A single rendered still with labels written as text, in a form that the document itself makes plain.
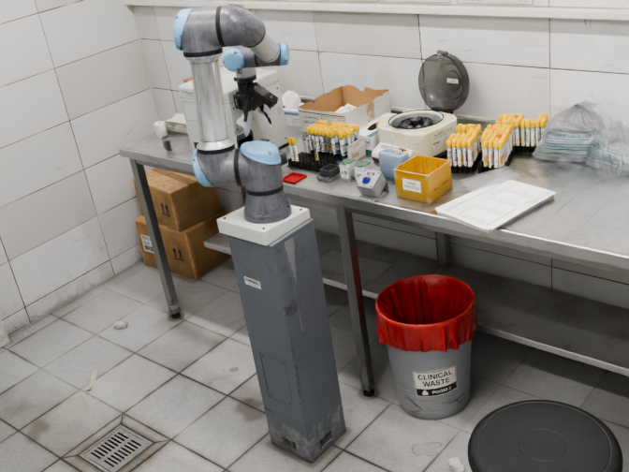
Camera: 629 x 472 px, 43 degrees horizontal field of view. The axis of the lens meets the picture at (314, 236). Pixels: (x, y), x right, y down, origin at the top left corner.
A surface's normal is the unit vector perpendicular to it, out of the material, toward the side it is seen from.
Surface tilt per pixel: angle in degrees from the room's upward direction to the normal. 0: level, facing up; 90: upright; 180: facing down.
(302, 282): 90
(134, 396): 0
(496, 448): 3
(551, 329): 0
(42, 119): 90
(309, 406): 90
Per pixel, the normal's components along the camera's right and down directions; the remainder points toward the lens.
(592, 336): -0.14, -0.88
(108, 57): 0.76, 0.20
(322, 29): -0.64, 0.43
